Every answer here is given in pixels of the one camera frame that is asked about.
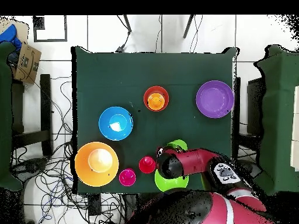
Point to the small green ribbed bowl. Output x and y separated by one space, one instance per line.
179 143

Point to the orange plastic cup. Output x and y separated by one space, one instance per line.
156 102

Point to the orange plastic bowl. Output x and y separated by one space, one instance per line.
149 89

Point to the purple plastic bowl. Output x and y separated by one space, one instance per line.
215 99

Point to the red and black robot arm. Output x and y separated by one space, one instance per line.
193 161

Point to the red plastic cup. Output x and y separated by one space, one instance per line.
147 164

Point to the large green plastic bowl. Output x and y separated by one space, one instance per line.
168 184

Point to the pink plastic cup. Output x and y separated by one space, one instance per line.
127 177

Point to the large blue plastic bowl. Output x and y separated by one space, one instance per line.
115 123

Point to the yellow plastic bowl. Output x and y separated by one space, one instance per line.
97 163

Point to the dark green tablecloth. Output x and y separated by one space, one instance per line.
151 70

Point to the black power strip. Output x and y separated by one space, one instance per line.
94 204

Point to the green cloth on side table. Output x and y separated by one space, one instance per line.
278 93
4 116

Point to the black bench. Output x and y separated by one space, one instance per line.
45 112

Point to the grey base with black knob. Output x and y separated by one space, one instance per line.
32 166

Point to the cardboard box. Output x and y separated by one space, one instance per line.
28 63

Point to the blue cloth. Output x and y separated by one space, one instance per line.
10 35

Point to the black square frame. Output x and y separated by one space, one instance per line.
50 40

